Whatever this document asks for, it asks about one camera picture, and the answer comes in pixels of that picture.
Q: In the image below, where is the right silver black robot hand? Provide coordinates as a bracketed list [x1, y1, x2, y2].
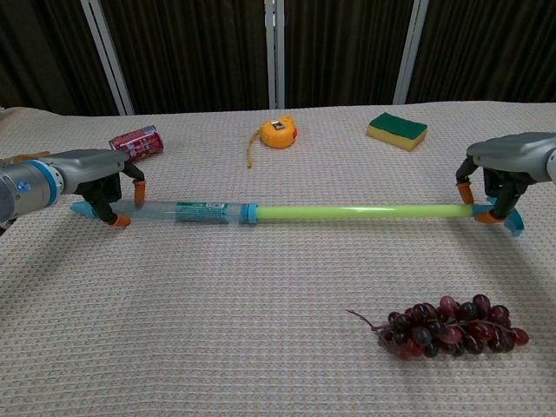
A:
[454, 132, 556, 225]

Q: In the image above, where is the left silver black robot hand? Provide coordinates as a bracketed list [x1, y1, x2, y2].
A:
[54, 149, 147, 228]

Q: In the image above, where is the long blue green syringe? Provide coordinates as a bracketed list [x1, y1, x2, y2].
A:
[69, 197, 526, 238]

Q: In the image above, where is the yellow tape measure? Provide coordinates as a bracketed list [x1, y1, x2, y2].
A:
[246, 114, 299, 169]

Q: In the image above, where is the red soda can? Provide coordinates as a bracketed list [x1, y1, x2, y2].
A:
[108, 124, 165, 162]

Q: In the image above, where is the brown liquid refill pouch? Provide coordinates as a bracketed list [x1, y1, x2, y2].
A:
[8, 150, 52, 164]

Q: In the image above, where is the green yellow sponge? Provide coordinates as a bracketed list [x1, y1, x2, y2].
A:
[366, 112, 428, 152]

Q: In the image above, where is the dark red grape bunch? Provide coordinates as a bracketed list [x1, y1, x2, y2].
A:
[346, 294, 530, 361]

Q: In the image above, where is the beige woven tablecloth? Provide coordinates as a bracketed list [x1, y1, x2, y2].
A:
[0, 101, 556, 417]

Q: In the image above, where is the black folding screen white frame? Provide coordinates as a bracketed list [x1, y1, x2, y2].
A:
[0, 0, 556, 117]

